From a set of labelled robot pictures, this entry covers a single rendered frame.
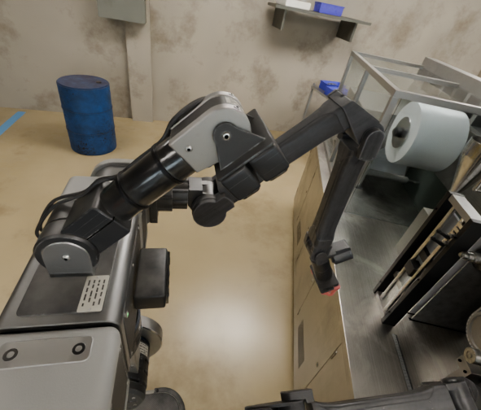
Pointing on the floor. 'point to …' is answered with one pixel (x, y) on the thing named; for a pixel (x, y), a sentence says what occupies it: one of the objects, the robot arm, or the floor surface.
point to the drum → (88, 113)
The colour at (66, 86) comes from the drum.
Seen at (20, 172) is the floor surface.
